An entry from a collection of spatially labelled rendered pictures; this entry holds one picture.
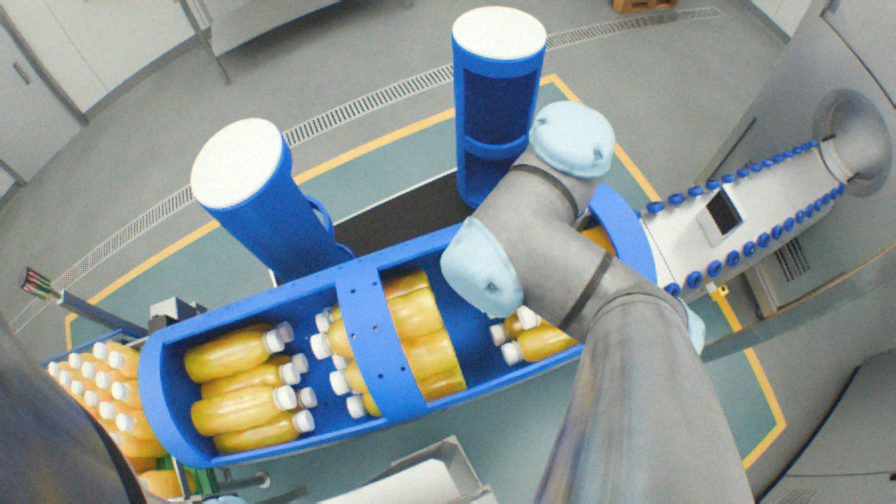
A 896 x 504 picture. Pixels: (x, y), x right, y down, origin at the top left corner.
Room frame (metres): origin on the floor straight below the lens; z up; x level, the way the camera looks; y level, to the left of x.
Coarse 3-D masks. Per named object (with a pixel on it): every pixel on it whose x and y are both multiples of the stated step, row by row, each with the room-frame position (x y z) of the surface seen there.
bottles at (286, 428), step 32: (512, 320) 0.17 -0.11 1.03; (512, 352) 0.10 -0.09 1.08; (544, 352) 0.09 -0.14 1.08; (224, 384) 0.07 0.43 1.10; (256, 384) 0.07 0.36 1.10; (288, 384) 0.07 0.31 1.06; (448, 384) 0.06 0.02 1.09; (288, 416) 0.01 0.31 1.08; (352, 416) 0.01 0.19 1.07; (224, 448) -0.05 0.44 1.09; (256, 448) -0.05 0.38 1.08
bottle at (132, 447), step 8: (120, 432) -0.06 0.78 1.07; (120, 440) -0.08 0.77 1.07; (128, 440) -0.08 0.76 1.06; (136, 440) -0.07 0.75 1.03; (144, 440) -0.07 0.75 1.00; (152, 440) -0.07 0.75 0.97; (128, 448) -0.10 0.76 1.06; (136, 448) -0.09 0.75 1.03; (144, 448) -0.09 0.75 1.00; (152, 448) -0.09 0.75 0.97; (160, 448) -0.09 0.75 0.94; (128, 456) -0.12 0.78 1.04; (136, 456) -0.12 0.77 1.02; (144, 456) -0.12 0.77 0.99; (152, 456) -0.12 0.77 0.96; (160, 456) -0.12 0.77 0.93
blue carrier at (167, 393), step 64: (384, 256) 0.25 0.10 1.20; (640, 256) 0.20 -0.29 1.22; (192, 320) 0.17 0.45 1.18; (256, 320) 0.20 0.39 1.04; (384, 320) 0.14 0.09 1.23; (448, 320) 0.20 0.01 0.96; (192, 384) 0.07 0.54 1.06; (320, 384) 0.08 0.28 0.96; (384, 384) 0.06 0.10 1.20; (192, 448) -0.05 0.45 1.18
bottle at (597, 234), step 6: (588, 228) 0.28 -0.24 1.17; (594, 228) 0.27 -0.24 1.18; (600, 228) 0.27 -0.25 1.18; (582, 234) 0.26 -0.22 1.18; (588, 234) 0.26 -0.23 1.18; (594, 234) 0.26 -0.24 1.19; (600, 234) 0.25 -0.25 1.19; (606, 234) 0.25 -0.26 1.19; (594, 240) 0.24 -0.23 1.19; (600, 240) 0.24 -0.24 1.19; (606, 240) 0.24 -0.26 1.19; (600, 246) 0.23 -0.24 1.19; (606, 246) 0.23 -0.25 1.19; (612, 246) 0.23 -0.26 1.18; (612, 252) 0.22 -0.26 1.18
